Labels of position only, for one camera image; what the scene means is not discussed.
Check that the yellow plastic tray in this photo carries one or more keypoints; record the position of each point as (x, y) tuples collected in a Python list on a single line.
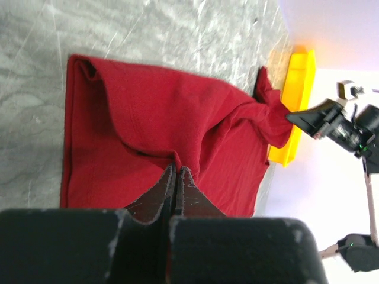
[(295, 96)]

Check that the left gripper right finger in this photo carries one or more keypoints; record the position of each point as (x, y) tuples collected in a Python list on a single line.
[(207, 247)]

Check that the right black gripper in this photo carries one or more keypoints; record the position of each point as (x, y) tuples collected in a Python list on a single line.
[(355, 134)]

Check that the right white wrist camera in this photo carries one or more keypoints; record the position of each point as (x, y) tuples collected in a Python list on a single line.
[(349, 91)]

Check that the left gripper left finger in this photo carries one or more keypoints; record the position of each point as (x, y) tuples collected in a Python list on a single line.
[(126, 245)]

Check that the red t shirt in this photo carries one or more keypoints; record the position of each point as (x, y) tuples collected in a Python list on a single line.
[(125, 123)]

